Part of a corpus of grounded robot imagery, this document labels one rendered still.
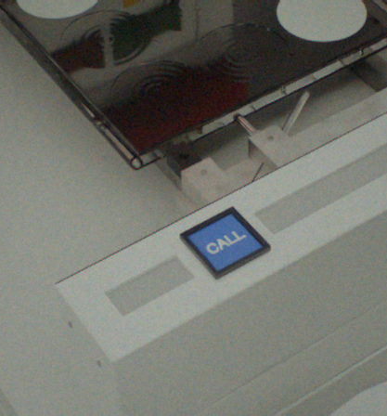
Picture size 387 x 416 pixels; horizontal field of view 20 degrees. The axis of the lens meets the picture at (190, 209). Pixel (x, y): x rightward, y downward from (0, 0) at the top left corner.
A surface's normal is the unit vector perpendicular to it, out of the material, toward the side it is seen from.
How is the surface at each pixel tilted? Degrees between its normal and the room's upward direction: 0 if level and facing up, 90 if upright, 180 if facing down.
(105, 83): 0
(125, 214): 0
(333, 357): 90
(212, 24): 0
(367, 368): 90
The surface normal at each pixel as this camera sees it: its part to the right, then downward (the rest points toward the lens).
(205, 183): -0.03, -0.67
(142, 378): 0.55, 0.61
